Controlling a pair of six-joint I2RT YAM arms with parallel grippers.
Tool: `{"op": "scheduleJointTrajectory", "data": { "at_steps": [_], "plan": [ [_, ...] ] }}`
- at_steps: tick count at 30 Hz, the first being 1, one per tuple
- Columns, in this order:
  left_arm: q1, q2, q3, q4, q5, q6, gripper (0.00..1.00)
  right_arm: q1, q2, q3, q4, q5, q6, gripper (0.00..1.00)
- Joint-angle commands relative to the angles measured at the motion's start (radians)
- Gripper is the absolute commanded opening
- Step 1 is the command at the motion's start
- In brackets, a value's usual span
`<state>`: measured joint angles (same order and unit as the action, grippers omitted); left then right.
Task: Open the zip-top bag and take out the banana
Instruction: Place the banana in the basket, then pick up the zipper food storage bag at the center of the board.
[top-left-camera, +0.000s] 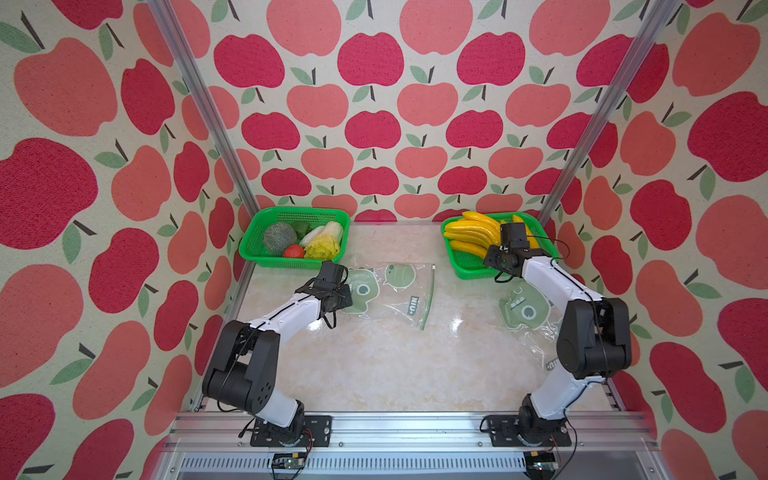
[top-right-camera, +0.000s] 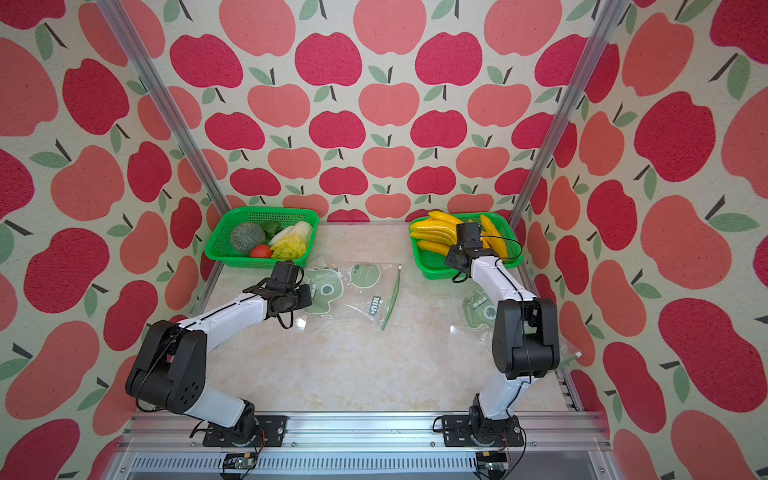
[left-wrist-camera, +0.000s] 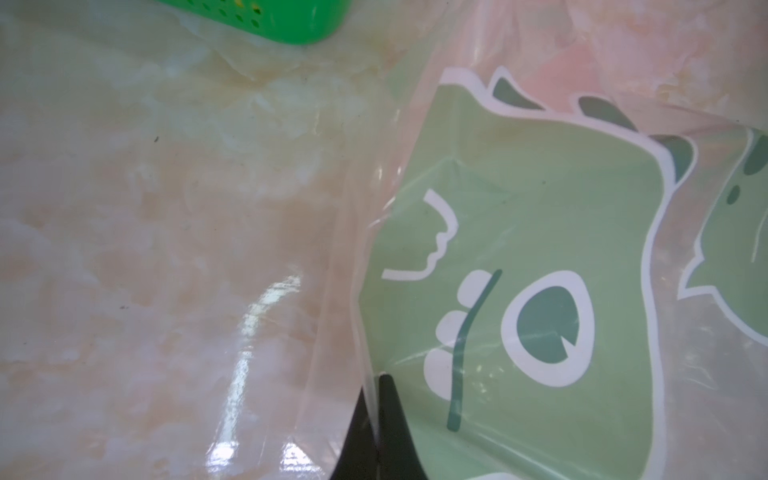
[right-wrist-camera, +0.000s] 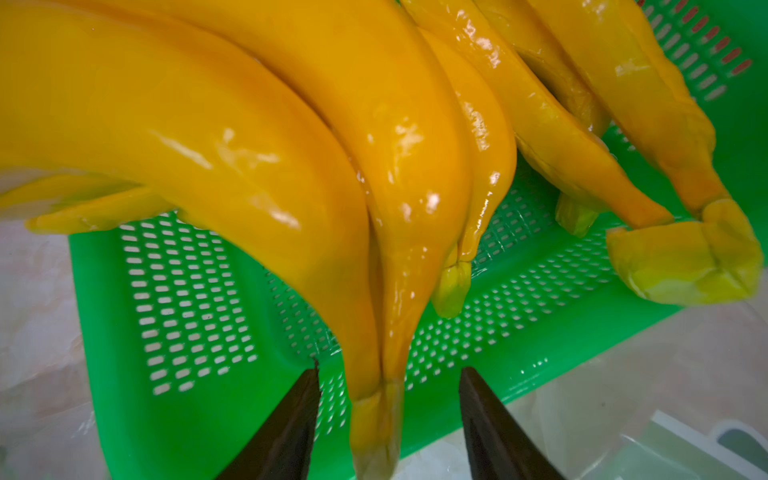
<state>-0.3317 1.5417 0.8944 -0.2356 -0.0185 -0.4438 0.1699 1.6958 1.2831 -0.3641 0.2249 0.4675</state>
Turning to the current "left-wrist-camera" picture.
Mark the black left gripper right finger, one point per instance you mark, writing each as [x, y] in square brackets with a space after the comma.
[398, 458]

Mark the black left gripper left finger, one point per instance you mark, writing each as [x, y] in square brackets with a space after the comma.
[358, 459]

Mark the green basket with vegetables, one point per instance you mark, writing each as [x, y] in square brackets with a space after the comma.
[294, 22]

